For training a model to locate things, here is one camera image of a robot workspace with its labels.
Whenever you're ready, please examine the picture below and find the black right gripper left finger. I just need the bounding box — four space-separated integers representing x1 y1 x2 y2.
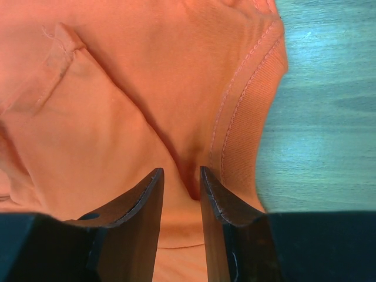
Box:
1 168 164 281

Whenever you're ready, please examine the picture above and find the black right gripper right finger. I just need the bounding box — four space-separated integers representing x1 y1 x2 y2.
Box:
200 166 375 281

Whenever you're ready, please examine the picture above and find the orange t shirt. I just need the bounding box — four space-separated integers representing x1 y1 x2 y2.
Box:
1 1 288 281

